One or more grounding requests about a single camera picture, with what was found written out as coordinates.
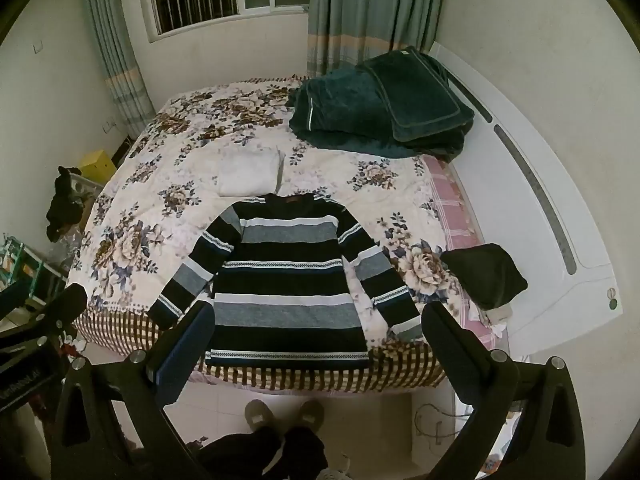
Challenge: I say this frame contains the grey slipper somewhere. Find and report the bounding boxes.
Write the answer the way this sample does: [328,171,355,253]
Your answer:
[243,398,274,431]
[294,398,326,431]

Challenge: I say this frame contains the wide green curtain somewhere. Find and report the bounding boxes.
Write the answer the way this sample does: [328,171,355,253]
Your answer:
[305,0,446,79]

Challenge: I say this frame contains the dark green plush blanket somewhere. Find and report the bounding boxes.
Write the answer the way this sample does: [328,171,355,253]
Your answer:
[287,67,472,164]

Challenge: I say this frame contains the narrow green curtain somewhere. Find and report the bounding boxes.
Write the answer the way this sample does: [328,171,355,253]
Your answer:
[80,0,156,139]

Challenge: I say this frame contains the white bed headboard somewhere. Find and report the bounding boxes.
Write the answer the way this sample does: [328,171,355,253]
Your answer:
[427,40,621,347]

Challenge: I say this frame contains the black garment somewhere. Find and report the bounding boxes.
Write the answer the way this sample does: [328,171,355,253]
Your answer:
[45,164,91,241]

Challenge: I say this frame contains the yellow box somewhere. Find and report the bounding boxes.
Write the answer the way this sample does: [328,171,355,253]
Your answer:
[80,148,120,186]

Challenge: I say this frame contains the green shelf rack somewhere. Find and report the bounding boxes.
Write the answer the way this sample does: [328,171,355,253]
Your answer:
[0,234,69,312]

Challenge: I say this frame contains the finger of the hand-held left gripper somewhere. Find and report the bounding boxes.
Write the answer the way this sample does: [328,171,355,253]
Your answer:
[29,283,89,343]

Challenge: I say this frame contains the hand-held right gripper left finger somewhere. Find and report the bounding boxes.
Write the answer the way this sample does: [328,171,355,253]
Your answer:
[50,300,217,480]

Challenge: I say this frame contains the dark green plush pillow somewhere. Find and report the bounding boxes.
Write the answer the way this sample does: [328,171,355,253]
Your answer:
[362,45,476,144]

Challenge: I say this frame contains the white plastic basket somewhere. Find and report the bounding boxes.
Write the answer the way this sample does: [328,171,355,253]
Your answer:
[70,172,106,221]

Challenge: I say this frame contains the small white cloth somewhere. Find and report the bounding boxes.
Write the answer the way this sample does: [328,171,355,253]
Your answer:
[479,304,514,334]

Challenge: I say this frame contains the striped knit sweater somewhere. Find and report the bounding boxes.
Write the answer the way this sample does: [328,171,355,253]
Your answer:
[147,192,427,369]

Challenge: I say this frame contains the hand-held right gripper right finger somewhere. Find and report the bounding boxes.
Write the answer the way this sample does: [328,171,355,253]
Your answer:
[421,300,589,480]

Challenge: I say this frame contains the dark cloth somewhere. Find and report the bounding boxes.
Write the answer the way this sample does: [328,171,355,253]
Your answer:
[439,242,529,311]

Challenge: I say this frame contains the white folded garment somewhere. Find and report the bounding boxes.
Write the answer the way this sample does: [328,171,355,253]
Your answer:
[217,145,284,199]

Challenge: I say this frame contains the thin floor cable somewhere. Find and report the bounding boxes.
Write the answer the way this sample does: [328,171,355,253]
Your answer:
[414,402,474,441]

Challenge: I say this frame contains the floral bedspread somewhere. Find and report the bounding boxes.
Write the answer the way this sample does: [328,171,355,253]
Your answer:
[65,76,493,394]

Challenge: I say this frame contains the pink checked bed sheet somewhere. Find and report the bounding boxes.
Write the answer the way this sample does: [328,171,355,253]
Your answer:
[422,155,512,352]

